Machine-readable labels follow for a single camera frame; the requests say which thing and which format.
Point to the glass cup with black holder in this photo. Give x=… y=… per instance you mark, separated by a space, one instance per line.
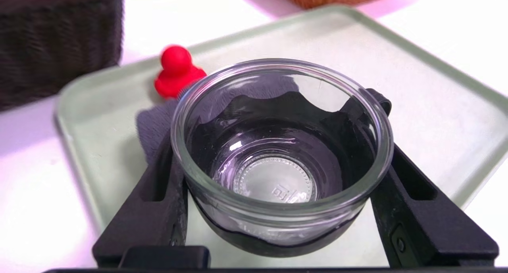
x=278 y=209

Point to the light green plastic tray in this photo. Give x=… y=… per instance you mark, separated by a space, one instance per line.
x=436 y=106

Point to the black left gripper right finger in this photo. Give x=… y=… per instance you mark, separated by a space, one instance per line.
x=428 y=221

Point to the red rubber duck toy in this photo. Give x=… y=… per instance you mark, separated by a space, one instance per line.
x=176 y=72

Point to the dark brown wicker basket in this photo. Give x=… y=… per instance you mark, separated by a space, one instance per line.
x=55 y=47

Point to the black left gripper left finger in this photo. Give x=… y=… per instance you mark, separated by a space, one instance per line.
x=151 y=213

